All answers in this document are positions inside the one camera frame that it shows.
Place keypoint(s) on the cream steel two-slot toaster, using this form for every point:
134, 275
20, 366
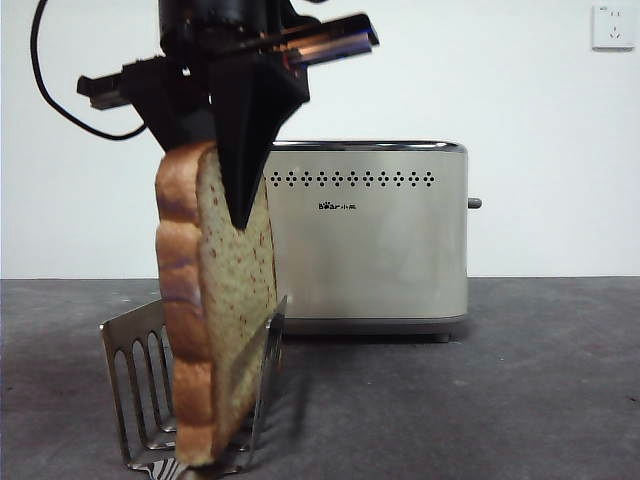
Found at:
375, 250

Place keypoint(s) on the white wall socket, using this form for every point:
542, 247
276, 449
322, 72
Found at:
613, 28

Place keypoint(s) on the grey toaster lever knob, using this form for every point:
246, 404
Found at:
475, 203

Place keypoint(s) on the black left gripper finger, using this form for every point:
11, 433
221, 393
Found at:
245, 150
175, 110

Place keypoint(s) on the brown-crusted bread slice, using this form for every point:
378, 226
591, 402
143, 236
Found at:
235, 300

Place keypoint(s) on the stainless steel toast rack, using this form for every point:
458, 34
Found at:
118, 330

